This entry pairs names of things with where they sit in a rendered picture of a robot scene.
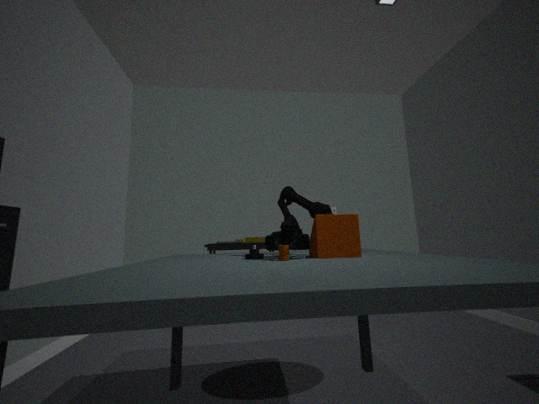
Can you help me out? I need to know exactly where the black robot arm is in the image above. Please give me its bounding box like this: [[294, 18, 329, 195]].
[[270, 186, 334, 238]]

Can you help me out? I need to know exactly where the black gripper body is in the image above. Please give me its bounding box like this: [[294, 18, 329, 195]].
[[265, 234, 310, 250]]

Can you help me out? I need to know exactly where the orange tapered knob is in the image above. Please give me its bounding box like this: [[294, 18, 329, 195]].
[[279, 245, 290, 261]]

